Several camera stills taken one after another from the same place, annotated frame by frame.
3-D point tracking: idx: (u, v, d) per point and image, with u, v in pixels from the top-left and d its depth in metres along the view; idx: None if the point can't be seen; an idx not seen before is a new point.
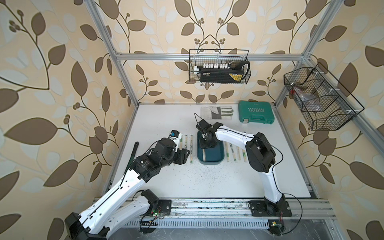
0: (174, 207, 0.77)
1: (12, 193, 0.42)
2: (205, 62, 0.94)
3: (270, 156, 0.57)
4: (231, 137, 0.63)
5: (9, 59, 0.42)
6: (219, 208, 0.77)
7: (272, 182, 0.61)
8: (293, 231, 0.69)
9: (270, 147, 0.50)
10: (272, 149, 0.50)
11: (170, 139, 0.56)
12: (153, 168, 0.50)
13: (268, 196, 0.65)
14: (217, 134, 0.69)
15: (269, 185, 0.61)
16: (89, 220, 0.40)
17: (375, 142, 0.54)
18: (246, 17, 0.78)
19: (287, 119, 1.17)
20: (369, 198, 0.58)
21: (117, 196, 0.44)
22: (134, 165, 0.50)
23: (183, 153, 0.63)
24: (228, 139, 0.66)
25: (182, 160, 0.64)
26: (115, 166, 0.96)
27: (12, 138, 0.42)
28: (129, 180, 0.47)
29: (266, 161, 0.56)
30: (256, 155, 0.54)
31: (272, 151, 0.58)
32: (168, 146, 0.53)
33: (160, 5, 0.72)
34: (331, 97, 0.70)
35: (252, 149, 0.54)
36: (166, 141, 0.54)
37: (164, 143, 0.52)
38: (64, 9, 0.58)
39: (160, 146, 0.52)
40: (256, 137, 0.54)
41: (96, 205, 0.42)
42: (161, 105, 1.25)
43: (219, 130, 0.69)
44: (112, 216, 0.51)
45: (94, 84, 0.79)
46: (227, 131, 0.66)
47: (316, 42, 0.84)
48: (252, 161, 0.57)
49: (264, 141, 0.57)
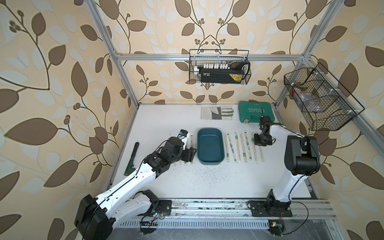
0: (174, 207, 0.77)
1: (12, 193, 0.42)
2: (205, 62, 0.94)
3: (310, 162, 0.51)
4: (282, 130, 0.63)
5: (9, 59, 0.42)
6: (219, 208, 0.77)
7: (291, 185, 0.58)
8: (294, 232, 0.69)
9: (316, 155, 0.52)
10: (317, 158, 0.51)
11: (177, 138, 0.60)
12: (164, 164, 0.56)
13: (274, 188, 0.67)
14: (270, 128, 0.72)
15: (284, 183, 0.59)
16: (106, 202, 0.42)
17: (376, 142, 0.54)
18: (247, 17, 0.78)
19: (287, 119, 1.17)
20: (369, 199, 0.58)
21: (131, 184, 0.47)
22: (147, 159, 0.55)
23: (190, 152, 0.68)
24: (278, 135, 0.66)
25: (188, 157, 0.69)
26: (115, 166, 0.96)
27: (12, 138, 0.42)
28: (143, 171, 0.51)
29: (301, 162, 0.51)
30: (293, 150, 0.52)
31: (315, 160, 0.51)
32: (175, 144, 0.58)
33: (160, 6, 0.75)
34: (331, 97, 0.70)
35: None
36: (175, 140, 0.59)
37: (172, 142, 0.57)
38: (64, 10, 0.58)
39: (168, 145, 0.57)
40: (305, 137, 0.55)
41: (113, 190, 0.45)
42: (161, 105, 1.25)
43: (273, 125, 0.71)
44: (118, 209, 0.52)
45: (94, 84, 0.79)
46: (280, 127, 0.67)
47: (316, 42, 0.84)
48: (286, 156, 0.55)
49: (314, 146, 0.52)
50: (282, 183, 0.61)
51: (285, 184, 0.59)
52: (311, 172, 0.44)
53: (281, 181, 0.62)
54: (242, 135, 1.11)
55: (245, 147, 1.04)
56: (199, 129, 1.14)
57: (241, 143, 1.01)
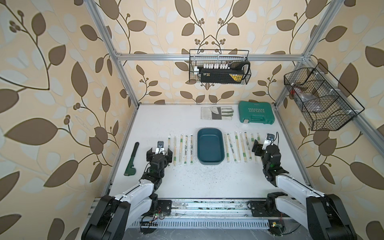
0: (174, 207, 0.77)
1: (12, 193, 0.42)
2: (205, 62, 0.94)
3: (340, 230, 0.41)
4: (294, 184, 0.54)
5: (9, 59, 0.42)
6: (219, 208, 0.77)
7: (298, 216, 0.52)
8: (294, 232, 0.69)
9: (346, 221, 0.41)
10: (348, 225, 0.41)
11: (160, 154, 0.69)
12: (158, 181, 0.67)
13: (277, 198, 0.64)
14: (278, 179, 0.62)
15: (293, 212, 0.54)
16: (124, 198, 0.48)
17: (376, 142, 0.54)
18: (246, 17, 0.78)
19: (287, 119, 1.17)
20: (369, 199, 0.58)
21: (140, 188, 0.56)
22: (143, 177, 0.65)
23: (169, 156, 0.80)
24: (289, 188, 0.56)
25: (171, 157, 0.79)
26: (115, 166, 0.96)
27: (12, 138, 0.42)
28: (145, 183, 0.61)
29: (333, 233, 0.40)
30: (318, 216, 0.42)
31: (347, 226, 0.41)
32: (159, 162, 0.67)
33: (160, 6, 0.75)
34: (331, 97, 0.70)
35: (315, 206, 0.43)
36: (157, 157, 0.67)
37: (156, 161, 0.66)
38: (64, 10, 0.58)
39: (154, 165, 0.64)
40: (327, 198, 0.46)
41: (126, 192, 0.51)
42: (161, 105, 1.25)
43: (281, 175, 0.61)
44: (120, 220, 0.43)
45: (94, 84, 0.79)
46: (289, 179, 0.58)
47: (316, 42, 0.84)
48: (314, 225, 0.43)
49: (337, 208, 0.43)
50: (291, 211, 0.56)
51: (296, 216, 0.53)
52: None
53: (289, 206, 0.56)
54: (242, 135, 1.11)
55: (245, 147, 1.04)
56: (199, 129, 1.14)
57: (241, 143, 1.01)
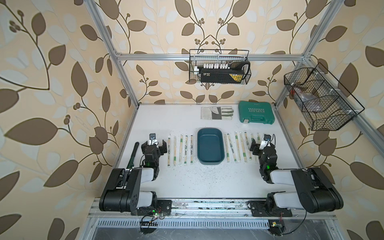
0: (174, 207, 0.77)
1: (12, 193, 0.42)
2: (205, 62, 0.94)
3: (325, 192, 0.44)
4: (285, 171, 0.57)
5: (9, 59, 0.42)
6: (219, 208, 0.77)
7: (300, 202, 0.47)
8: (294, 232, 0.69)
9: (329, 185, 0.46)
10: (331, 188, 0.45)
11: (153, 145, 0.72)
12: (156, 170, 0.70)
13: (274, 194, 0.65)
14: (272, 175, 0.66)
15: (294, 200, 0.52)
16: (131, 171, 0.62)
17: (376, 142, 0.54)
18: (246, 17, 0.78)
19: (287, 119, 1.17)
20: (369, 199, 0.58)
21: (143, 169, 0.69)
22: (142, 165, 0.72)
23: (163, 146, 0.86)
24: (283, 180, 0.59)
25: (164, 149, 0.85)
26: (115, 167, 0.96)
27: (12, 138, 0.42)
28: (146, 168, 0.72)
29: (319, 194, 0.44)
30: (304, 182, 0.46)
31: (331, 189, 0.45)
32: (152, 152, 0.70)
33: (160, 5, 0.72)
34: (331, 97, 0.70)
35: (299, 174, 0.48)
36: (149, 149, 0.70)
37: (149, 151, 0.69)
38: (64, 10, 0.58)
39: (148, 155, 0.68)
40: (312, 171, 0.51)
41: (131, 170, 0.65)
42: (161, 105, 1.25)
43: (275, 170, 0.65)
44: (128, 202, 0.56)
45: (94, 84, 0.79)
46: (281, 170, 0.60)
47: (316, 42, 0.84)
48: (302, 193, 0.46)
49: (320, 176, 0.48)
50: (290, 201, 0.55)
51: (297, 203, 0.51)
52: (335, 207, 0.43)
53: (285, 195, 0.58)
54: (242, 135, 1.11)
55: (245, 147, 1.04)
56: (199, 129, 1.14)
57: (241, 143, 1.01)
